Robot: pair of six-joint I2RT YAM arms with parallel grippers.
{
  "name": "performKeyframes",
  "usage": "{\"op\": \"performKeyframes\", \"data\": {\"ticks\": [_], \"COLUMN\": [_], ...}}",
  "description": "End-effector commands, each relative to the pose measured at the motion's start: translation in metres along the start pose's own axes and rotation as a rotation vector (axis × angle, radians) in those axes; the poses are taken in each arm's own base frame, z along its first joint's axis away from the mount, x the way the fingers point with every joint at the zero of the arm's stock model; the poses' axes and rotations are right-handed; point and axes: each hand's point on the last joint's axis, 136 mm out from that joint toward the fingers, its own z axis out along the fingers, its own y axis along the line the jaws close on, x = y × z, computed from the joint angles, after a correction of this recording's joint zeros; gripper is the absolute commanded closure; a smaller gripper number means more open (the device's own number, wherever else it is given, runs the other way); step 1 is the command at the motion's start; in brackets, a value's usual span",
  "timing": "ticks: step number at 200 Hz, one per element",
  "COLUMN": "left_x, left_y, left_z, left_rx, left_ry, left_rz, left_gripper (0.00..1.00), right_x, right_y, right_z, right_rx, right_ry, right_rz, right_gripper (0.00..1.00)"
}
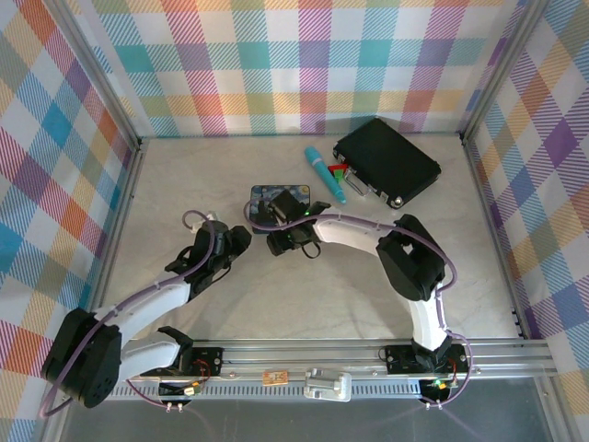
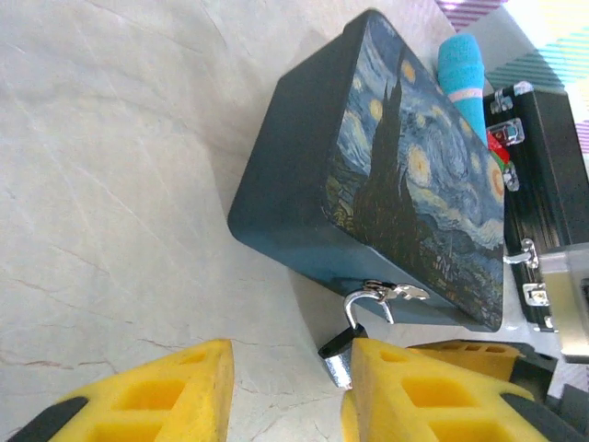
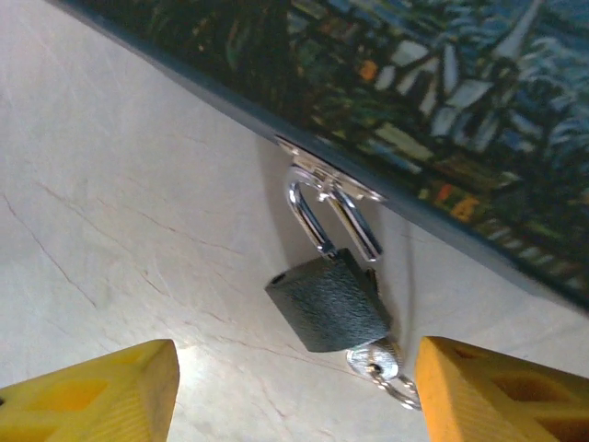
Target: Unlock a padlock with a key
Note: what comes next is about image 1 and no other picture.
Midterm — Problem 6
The black hard case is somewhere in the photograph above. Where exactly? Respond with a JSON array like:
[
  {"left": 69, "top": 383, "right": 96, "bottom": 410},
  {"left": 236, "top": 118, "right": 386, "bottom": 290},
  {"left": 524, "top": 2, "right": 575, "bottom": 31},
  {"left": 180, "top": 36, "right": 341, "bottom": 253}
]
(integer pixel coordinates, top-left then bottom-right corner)
[{"left": 331, "top": 117, "right": 442, "bottom": 211}]

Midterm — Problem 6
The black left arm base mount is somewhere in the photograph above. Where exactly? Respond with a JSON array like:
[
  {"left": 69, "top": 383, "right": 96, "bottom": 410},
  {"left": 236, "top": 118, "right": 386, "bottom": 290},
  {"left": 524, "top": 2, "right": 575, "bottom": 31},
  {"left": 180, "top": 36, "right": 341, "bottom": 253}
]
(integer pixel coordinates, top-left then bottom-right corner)
[{"left": 158, "top": 344, "right": 225, "bottom": 411}]

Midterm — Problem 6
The teal marker pen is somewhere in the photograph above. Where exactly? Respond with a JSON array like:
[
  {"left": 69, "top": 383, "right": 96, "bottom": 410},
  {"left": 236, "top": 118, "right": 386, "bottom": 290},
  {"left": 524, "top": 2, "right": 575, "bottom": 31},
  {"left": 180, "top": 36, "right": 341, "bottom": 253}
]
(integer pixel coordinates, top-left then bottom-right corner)
[{"left": 304, "top": 145, "right": 349, "bottom": 205}]

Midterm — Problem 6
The aluminium frame post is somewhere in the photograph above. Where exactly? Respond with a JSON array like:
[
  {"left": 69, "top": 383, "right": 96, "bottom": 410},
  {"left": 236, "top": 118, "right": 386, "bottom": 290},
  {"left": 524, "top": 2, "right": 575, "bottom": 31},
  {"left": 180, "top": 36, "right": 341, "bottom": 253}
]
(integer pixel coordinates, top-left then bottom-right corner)
[
  {"left": 459, "top": 0, "right": 549, "bottom": 145},
  {"left": 58, "top": 0, "right": 149, "bottom": 153}
]

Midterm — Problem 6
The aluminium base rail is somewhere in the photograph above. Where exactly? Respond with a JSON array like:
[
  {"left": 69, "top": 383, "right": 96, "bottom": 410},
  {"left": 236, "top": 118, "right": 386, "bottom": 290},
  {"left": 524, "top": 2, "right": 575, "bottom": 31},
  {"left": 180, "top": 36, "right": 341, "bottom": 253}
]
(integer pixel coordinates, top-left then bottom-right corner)
[{"left": 128, "top": 338, "right": 553, "bottom": 398}]

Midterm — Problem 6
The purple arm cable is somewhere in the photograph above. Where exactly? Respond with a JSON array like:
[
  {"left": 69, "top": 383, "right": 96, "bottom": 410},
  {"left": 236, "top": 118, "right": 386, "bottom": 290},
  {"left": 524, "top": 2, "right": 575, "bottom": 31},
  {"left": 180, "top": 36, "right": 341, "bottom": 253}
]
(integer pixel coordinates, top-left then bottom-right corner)
[
  {"left": 242, "top": 201, "right": 474, "bottom": 409},
  {"left": 38, "top": 210, "right": 218, "bottom": 419}
]

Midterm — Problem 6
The aluminium side rail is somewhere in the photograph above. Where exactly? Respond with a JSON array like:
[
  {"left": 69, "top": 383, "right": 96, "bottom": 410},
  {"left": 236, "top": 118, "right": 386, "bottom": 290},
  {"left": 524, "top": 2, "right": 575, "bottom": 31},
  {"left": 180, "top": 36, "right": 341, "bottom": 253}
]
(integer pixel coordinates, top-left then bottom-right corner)
[
  {"left": 87, "top": 137, "right": 149, "bottom": 319},
  {"left": 462, "top": 133, "right": 549, "bottom": 343}
]

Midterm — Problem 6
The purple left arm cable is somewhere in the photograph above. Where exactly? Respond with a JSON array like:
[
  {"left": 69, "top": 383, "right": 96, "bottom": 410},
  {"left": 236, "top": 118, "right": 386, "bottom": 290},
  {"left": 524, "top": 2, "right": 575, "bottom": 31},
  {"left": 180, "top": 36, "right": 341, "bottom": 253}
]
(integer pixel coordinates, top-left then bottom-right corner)
[{"left": 38, "top": 210, "right": 218, "bottom": 419}]

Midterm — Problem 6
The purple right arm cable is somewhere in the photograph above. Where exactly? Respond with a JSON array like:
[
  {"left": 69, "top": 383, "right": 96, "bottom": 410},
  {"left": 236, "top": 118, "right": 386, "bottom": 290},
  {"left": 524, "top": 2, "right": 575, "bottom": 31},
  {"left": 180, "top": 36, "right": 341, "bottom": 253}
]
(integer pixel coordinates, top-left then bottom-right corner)
[{"left": 242, "top": 201, "right": 474, "bottom": 409}]

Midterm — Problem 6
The white cable connector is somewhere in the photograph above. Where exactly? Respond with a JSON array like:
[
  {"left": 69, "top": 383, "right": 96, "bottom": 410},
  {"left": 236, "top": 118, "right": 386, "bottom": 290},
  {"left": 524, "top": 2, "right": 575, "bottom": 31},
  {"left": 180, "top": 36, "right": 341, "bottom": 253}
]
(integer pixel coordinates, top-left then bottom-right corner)
[{"left": 190, "top": 210, "right": 220, "bottom": 232}]

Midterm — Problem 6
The grey metal sheet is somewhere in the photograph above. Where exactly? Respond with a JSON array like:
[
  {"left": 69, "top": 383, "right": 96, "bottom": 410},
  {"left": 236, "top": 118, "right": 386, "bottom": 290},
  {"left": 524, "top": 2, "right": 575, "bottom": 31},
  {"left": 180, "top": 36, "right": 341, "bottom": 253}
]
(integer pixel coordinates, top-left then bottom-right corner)
[{"left": 43, "top": 375, "right": 568, "bottom": 442}]

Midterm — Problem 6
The white plastic bracket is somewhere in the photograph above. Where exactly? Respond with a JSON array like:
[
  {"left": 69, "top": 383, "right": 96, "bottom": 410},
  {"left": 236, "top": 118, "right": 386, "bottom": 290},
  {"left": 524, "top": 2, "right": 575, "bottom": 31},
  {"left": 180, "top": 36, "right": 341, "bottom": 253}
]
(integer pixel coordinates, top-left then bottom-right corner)
[{"left": 303, "top": 366, "right": 353, "bottom": 403}]

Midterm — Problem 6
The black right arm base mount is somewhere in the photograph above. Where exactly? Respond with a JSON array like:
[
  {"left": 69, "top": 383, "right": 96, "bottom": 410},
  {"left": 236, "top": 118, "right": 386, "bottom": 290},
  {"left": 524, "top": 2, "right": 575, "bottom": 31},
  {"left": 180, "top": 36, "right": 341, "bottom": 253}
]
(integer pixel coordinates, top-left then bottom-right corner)
[{"left": 384, "top": 343, "right": 473, "bottom": 407}]

